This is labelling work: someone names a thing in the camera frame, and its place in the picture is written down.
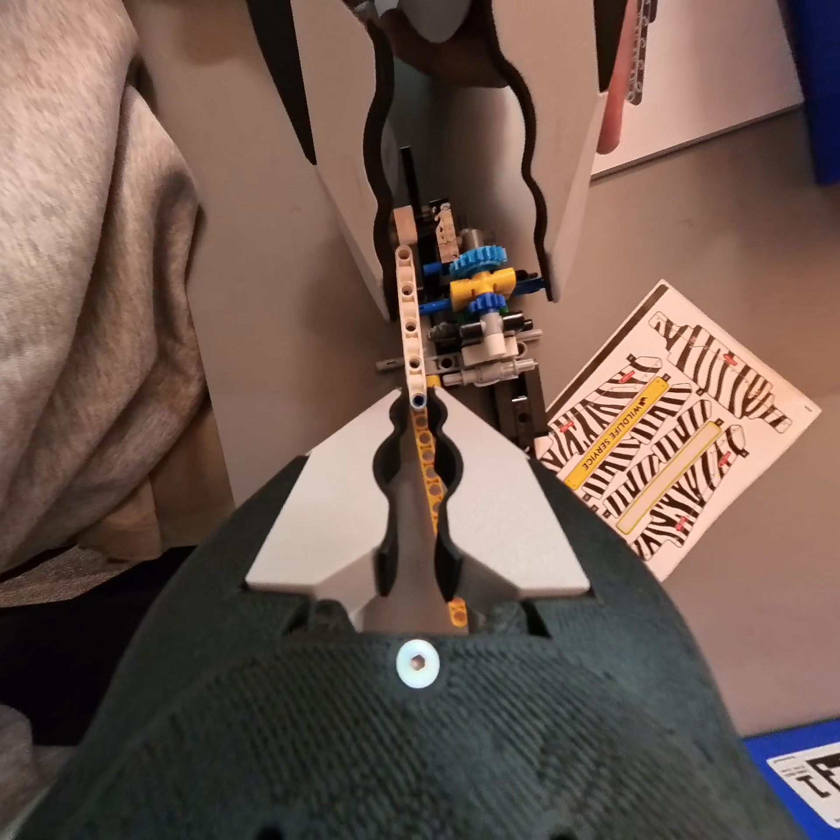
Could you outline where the beige cloth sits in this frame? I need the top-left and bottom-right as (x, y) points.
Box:
(0, 407), (238, 608)

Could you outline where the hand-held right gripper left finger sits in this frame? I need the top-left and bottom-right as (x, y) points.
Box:
(244, 387), (403, 632)

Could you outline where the lego instruction booklet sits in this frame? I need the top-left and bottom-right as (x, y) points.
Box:
(589, 0), (807, 179)

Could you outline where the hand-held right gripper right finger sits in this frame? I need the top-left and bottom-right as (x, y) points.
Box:
(433, 387), (592, 627)

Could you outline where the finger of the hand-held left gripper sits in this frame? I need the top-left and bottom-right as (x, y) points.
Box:
(491, 0), (609, 304)
(290, 0), (403, 324)

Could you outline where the person's left hand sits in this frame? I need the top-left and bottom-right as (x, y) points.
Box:
(384, 0), (636, 153)

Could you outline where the lego gear assembly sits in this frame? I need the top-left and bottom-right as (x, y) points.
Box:
(375, 147), (549, 454)

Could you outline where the yellow lego beam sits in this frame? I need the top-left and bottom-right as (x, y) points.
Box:
(412, 374), (473, 637)

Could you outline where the zebra striped sticker sheet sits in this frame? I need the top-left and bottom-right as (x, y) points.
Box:
(535, 279), (823, 584)

